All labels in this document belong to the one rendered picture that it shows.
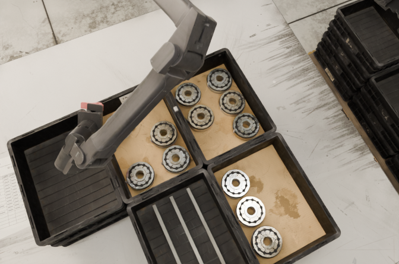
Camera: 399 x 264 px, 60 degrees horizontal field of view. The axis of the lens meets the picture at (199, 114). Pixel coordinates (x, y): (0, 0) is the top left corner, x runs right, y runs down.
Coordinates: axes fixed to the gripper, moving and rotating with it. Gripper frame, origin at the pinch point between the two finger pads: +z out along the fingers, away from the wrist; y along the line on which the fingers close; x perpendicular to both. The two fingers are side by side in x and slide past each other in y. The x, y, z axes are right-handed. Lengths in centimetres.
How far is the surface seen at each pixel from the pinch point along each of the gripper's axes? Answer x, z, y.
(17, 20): 110, 157, 5
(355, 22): -114, 102, 36
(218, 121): -40.2, 24.9, -5.5
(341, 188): -93, 20, -26
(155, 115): -15.2, 25.7, -6.6
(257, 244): -57, -7, -36
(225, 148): -44.1, 17.8, -13.1
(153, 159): -17.2, 13.7, -19.9
